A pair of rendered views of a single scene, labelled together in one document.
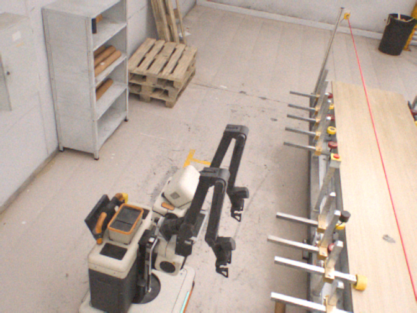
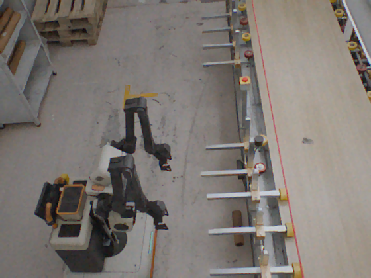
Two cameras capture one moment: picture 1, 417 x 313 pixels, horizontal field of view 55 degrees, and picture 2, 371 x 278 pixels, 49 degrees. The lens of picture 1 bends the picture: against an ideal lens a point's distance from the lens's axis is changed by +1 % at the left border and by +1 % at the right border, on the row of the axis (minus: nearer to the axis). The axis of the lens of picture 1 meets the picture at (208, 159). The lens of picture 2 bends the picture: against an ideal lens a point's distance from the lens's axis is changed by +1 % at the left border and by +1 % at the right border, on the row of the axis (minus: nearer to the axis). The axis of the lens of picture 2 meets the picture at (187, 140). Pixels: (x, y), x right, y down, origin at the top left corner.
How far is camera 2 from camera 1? 0.63 m
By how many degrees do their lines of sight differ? 14
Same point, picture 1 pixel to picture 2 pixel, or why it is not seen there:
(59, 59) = not seen: outside the picture
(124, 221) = (70, 202)
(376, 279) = (299, 185)
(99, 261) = (60, 243)
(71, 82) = not seen: outside the picture
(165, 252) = (114, 218)
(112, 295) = (84, 262)
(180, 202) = (106, 182)
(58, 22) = not seen: outside the picture
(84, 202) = (40, 173)
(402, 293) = (322, 191)
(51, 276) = (32, 251)
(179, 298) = (144, 240)
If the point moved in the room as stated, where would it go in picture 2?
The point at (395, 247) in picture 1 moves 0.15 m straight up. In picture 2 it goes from (314, 147) to (317, 134)
